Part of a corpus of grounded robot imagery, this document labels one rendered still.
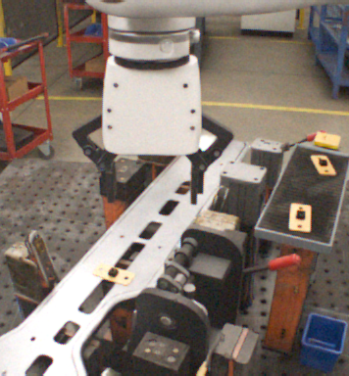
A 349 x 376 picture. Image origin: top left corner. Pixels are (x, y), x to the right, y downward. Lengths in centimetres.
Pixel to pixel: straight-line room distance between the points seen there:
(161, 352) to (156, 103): 36
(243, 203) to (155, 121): 67
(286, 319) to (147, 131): 76
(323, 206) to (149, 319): 41
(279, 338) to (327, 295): 28
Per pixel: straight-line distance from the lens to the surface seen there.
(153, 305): 68
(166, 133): 48
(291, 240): 83
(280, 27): 734
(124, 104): 47
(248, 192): 110
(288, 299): 111
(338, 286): 146
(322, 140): 120
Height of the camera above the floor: 165
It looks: 32 degrees down
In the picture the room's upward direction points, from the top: straight up
